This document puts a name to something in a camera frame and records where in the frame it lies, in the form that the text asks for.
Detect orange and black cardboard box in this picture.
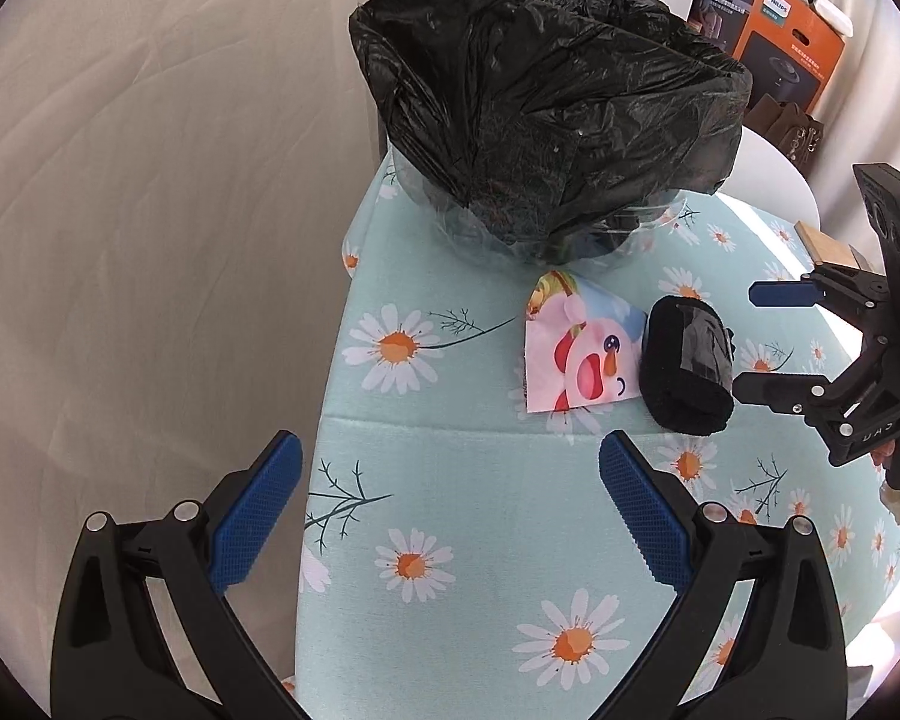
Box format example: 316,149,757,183
731,0,847,115

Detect brown leather bag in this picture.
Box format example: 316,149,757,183
746,99,826,170

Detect black fabric roll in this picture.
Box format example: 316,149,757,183
637,296,736,436

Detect white chair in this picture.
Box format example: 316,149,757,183
720,124,822,233

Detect pink cartoon packet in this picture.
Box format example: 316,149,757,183
523,270,650,415

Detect floral light blue tablecloth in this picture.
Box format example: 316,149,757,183
289,161,900,720

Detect wooden cutting board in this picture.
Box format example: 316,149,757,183
795,221,865,272

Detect white packet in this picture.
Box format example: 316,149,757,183
814,0,854,37

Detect beige curtain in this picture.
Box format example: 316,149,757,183
0,0,385,691
802,0,900,230

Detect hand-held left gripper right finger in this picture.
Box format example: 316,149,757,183
598,430,848,720

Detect black trash bag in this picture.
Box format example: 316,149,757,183
349,0,752,263

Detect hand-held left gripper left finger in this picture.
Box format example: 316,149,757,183
50,429,305,720

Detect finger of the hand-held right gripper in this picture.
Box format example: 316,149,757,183
748,264,883,316
731,360,868,421

